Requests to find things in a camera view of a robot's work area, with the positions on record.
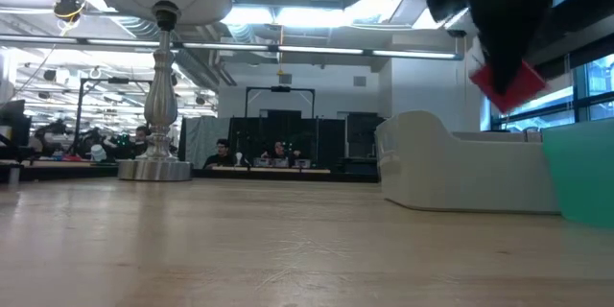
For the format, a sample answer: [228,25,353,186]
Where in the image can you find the grey cloth cover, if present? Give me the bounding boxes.
[177,114,231,170]

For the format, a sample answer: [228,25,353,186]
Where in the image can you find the black monitor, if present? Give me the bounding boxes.
[0,99,33,160]

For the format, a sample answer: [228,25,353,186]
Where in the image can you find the person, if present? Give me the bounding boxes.
[133,125,154,157]
[203,137,241,169]
[266,141,301,168]

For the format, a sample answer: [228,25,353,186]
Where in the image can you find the window with dark frame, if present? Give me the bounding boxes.
[482,52,614,133]

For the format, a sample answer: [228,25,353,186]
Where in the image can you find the black partition panels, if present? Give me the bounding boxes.
[228,108,347,170]

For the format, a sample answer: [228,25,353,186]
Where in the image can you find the black cabinet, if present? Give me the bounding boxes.
[345,112,385,174]

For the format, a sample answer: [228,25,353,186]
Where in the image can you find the red plug adapter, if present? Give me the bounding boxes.
[468,59,548,114]

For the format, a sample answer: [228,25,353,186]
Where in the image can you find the background wooden desk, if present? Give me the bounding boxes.
[191,166,380,183]

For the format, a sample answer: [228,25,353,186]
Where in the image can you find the white plastic bin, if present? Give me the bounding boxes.
[375,109,561,216]

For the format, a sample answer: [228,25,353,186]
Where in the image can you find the long ceiling light bar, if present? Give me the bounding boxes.
[0,33,465,61]

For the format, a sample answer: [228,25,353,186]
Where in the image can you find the black metal frame rig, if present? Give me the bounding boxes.
[74,76,151,145]
[245,84,317,119]

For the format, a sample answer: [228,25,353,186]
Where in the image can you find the teal translucent tray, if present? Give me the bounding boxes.
[541,118,614,231]

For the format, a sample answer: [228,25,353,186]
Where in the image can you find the silver lamp with white shade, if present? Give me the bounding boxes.
[88,0,234,182]

